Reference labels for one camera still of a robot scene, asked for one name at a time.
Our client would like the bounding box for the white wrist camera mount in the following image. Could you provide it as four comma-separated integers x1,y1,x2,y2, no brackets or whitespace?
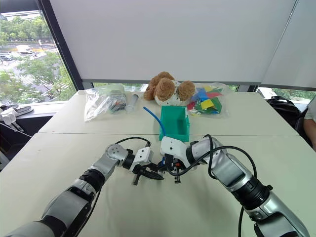
130,147,154,173
159,137,192,169

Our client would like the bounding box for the green plastic bin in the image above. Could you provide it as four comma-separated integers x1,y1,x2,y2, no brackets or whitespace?
158,105,191,143

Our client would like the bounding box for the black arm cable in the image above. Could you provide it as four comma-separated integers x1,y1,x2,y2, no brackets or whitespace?
115,137,152,149
176,134,258,237

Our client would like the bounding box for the brown and white plush toy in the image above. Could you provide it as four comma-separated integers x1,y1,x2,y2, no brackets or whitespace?
143,71,197,107

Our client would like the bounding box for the blue cable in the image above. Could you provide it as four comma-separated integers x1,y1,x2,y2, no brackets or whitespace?
143,106,166,169

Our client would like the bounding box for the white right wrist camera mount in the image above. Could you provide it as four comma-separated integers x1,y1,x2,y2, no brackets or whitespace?
159,137,192,169

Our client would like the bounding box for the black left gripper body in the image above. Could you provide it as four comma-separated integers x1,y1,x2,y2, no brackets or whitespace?
132,163,158,176

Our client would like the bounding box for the narrow white roller blind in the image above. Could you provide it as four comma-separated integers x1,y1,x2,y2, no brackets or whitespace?
261,0,316,91

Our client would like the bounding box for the bag of colourful flat pieces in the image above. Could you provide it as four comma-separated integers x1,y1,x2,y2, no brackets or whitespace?
187,82,230,119

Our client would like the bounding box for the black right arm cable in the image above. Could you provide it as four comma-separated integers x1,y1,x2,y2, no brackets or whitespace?
176,134,258,237

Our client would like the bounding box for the clear plastic syringe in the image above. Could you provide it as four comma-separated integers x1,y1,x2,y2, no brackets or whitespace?
125,93,140,114

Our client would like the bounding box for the black backpack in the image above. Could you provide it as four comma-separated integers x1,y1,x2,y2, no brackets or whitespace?
268,95,307,135

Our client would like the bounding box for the large white roller blind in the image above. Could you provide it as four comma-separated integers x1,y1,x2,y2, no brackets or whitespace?
49,0,297,83

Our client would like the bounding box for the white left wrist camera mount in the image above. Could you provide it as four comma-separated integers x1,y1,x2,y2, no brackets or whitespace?
130,147,154,173

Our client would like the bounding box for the dark window frame post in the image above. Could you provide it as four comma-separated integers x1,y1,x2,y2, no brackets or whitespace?
39,0,85,91

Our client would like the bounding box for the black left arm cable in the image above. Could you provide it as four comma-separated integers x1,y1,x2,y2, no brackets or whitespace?
115,137,152,149

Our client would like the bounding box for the person in light shirt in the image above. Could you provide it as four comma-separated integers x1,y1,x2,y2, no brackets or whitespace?
303,95,316,152

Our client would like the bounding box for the black slipper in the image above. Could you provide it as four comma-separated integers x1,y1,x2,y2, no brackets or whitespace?
0,104,34,116

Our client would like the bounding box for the clear plastic bag with parts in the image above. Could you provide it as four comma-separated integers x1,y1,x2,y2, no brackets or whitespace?
83,83,128,123

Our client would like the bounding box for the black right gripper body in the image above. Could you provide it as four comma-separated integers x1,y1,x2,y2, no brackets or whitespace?
162,153,185,174

